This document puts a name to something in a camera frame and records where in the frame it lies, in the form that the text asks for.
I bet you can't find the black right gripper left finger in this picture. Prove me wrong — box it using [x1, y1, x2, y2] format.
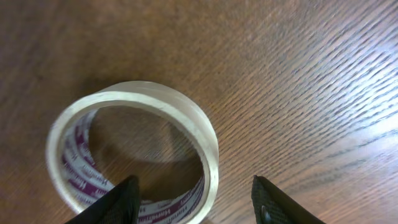
[66, 175, 141, 224]

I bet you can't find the white masking tape roll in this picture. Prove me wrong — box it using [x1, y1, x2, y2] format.
[46, 81, 219, 223]

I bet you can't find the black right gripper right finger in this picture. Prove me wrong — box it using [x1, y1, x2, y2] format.
[251, 175, 325, 224]

